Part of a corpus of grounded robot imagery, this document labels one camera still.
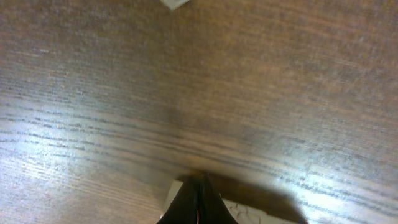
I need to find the wooden block red side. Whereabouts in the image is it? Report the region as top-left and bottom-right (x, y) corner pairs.
(160, 0), (189, 10)

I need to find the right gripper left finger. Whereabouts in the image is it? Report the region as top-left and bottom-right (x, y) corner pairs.
(157, 177), (199, 224)

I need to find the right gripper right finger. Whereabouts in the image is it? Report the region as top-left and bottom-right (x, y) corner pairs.
(198, 175), (238, 224)

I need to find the wooden block letter N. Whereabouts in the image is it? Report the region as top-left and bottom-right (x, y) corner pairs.
(160, 180), (297, 224)

